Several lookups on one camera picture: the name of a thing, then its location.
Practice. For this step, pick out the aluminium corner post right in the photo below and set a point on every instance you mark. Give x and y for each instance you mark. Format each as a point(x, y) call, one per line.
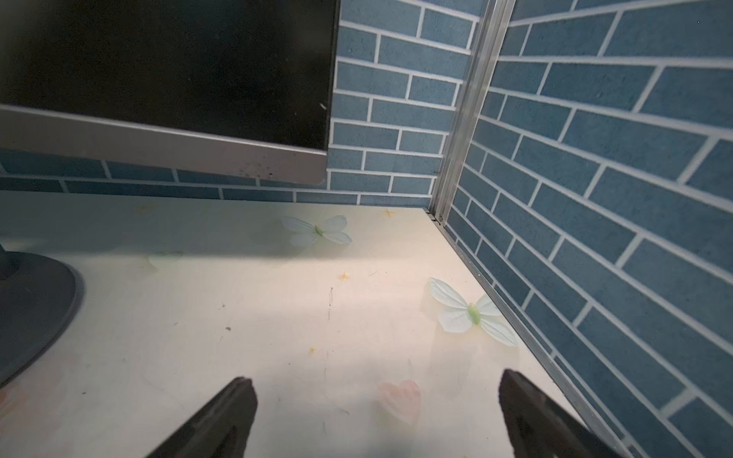
point(485, 50)

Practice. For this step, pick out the grey round monitor stand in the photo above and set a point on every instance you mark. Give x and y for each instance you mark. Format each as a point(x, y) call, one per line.
point(39, 298)

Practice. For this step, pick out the floral table mat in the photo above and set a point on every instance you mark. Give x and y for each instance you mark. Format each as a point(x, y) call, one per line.
point(326, 308)

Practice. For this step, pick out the black computer monitor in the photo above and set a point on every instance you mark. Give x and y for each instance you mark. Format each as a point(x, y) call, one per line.
point(233, 88)

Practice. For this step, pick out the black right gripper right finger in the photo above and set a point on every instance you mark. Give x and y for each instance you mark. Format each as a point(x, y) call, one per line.
point(539, 427)

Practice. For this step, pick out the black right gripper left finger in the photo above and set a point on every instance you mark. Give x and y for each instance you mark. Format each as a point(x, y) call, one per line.
point(219, 429)

